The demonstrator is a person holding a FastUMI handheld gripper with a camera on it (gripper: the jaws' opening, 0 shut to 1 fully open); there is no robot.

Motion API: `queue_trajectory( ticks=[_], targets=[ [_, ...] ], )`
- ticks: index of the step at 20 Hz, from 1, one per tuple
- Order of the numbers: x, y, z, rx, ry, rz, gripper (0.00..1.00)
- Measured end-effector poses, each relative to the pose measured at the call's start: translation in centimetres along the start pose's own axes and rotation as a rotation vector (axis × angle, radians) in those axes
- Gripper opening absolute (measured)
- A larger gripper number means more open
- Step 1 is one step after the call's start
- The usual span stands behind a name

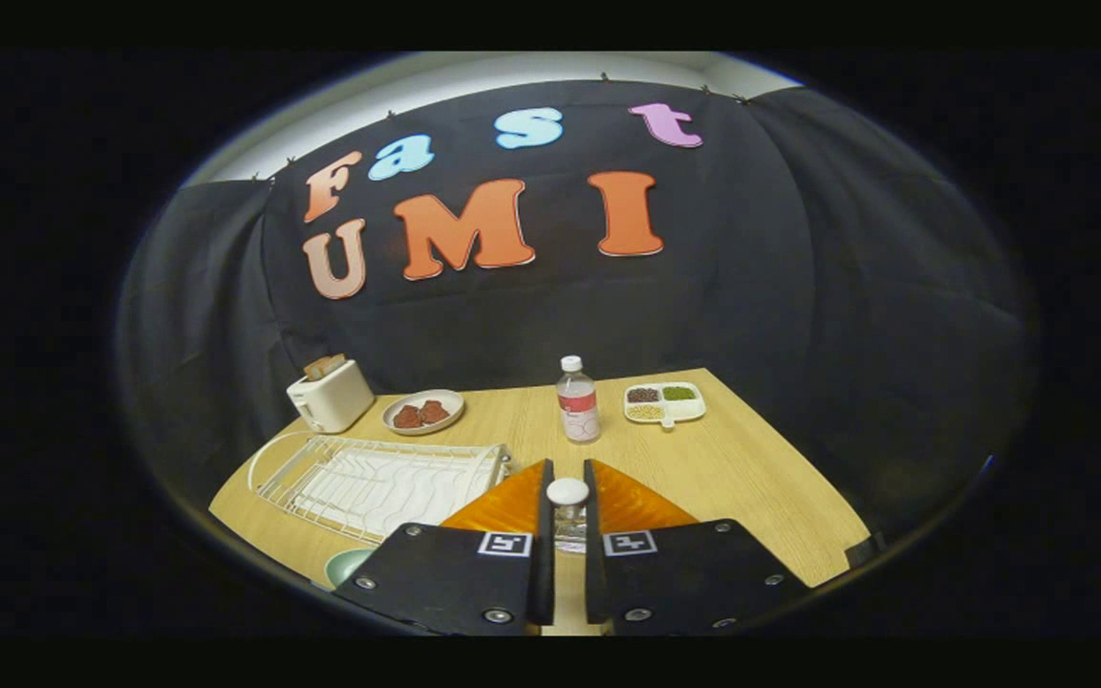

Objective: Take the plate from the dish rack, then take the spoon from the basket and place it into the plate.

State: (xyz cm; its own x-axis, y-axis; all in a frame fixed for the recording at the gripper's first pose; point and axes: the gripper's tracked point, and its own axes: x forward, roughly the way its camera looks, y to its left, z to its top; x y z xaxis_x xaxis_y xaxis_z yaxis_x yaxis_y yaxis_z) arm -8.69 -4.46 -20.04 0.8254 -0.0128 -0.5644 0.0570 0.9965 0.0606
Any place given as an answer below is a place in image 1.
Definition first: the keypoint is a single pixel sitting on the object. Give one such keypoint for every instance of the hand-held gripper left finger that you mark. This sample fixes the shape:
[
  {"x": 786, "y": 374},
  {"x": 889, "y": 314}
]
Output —
[{"x": 544, "y": 573}]

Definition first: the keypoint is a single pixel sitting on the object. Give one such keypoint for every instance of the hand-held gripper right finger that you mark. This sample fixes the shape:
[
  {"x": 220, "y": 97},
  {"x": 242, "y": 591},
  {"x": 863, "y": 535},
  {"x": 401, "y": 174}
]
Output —
[{"x": 594, "y": 583}]

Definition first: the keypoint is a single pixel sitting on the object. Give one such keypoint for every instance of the green plate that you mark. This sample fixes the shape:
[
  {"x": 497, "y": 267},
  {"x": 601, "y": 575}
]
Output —
[{"x": 350, "y": 566}]

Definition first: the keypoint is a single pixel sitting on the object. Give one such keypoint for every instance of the beige plate with meat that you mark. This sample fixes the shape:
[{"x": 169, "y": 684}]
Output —
[{"x": 436, "y": 428}]

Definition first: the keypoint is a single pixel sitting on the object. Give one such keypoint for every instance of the white divided dish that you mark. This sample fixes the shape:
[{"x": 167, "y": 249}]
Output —
[{"x": 684, "y": 411}]

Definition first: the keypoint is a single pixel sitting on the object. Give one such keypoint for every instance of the clear bottle with red label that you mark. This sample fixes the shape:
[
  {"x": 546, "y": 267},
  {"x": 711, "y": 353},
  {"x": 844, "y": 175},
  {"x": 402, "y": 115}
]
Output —
[{"x": 578, "y": 406}]

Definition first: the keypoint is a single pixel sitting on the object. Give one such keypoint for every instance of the yellow beans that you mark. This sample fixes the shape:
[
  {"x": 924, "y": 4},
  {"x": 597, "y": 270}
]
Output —
[{"x": 645, "y": 412}]

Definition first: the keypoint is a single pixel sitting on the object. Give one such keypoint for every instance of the dark red beans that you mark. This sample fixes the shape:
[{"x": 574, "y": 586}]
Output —
[{"x": 642, "y": 394}]

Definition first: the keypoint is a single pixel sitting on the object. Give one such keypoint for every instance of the red-brown meat piece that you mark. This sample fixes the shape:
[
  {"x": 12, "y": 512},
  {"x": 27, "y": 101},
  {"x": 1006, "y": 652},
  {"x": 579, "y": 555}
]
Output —
[
  {"x": 434, "y": 412},
  {"x": 407, "y": 417}
]

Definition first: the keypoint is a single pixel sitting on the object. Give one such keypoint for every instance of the green beans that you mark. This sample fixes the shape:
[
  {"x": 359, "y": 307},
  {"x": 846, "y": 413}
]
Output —
[{"x": 678, "y": 393}]

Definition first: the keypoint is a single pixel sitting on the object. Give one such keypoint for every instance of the white toaster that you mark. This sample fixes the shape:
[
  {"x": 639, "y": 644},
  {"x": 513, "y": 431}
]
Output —
[{"x": 335, "y": 401}]

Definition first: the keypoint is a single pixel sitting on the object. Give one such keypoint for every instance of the black table clamp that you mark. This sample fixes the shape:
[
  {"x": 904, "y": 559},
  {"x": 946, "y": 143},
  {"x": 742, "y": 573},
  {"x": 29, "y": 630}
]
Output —
[{"x": 864, "y": 551}]

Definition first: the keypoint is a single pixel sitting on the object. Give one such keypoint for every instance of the black backdrop cloth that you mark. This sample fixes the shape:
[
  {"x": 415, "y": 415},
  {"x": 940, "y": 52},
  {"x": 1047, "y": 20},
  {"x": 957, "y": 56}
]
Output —
[{"x": 703, "y": 306}]

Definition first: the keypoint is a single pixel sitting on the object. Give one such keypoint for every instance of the brown bread slices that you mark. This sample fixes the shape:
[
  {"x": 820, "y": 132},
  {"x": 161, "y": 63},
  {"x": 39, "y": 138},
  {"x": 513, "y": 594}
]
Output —
[{"x": 324, "y": 366}]

